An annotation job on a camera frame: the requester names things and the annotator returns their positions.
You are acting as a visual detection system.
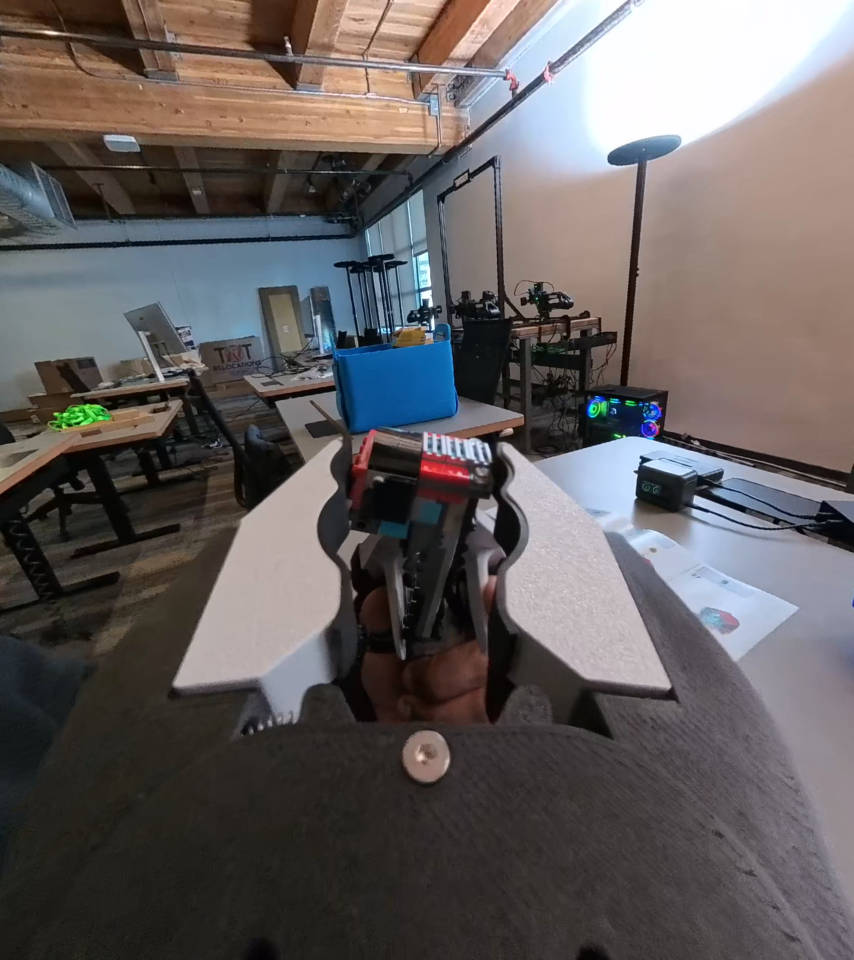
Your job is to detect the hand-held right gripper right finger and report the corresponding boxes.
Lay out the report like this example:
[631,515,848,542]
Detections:
[487,442,675,699]

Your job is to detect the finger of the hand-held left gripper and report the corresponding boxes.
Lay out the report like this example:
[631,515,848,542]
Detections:
[376,536,409,663]
[464,525,506,654]

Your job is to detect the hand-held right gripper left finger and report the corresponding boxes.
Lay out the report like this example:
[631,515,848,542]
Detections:
[172,437,360,702]

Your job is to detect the toy brick model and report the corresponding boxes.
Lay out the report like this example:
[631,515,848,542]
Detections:
[348,429,506,663]

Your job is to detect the grey office desk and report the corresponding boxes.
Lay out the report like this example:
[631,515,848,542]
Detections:
[275,390,525,466]

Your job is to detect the person's left hand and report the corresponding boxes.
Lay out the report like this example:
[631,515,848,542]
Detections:
[358,573,504,725]

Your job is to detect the charger with green display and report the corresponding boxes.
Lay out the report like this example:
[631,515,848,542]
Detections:
[635,459,700,513]

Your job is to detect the building instruction booklet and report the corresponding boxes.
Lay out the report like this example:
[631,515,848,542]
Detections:
[603,525,801,663]

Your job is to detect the black power bank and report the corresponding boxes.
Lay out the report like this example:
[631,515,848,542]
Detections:
[640,448,725,481]

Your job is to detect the computer tower with coloured lights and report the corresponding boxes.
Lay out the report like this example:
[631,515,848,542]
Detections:
[583,386,669,451]

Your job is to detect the blue felt storage box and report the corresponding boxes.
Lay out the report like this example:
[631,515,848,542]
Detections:
[333,324,460,436]

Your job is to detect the printed cardboard box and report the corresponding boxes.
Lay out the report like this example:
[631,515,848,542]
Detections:
[198,335,263,387]

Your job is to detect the wooden workbench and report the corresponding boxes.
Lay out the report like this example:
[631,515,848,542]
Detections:
[505,315,619,436]

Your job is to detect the leaning framed panel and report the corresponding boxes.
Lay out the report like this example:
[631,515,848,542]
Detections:
[258,285,308,357]

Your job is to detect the cluster of black floor lamps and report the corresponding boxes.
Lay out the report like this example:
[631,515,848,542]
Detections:
[333,255,409,350]

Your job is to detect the tilted computer monitor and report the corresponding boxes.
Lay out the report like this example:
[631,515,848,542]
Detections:
[123,302,188,384]

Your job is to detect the plain cardboard box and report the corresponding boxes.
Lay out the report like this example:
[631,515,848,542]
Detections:
[33,356,103,396]

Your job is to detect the window with blinds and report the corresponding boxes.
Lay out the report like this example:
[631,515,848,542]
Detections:
[363,191,431,331]

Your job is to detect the black floor lamp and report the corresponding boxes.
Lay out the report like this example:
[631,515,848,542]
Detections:
[607,135,683,387]

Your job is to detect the wide wooden ceiling beam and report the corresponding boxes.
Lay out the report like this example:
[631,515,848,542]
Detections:
[0,60,467,156]

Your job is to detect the silver ceiling pipe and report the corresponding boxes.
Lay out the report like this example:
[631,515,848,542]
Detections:
[0,21,510,80]

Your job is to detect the black charger cable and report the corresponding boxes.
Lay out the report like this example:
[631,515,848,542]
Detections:
[693,498,825,531]

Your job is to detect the bundle of green cords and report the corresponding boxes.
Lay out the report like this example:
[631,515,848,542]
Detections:
[48,403,113,434]

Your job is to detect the black metal frame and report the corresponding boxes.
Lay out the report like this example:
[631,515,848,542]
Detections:
[436,156,506,331]

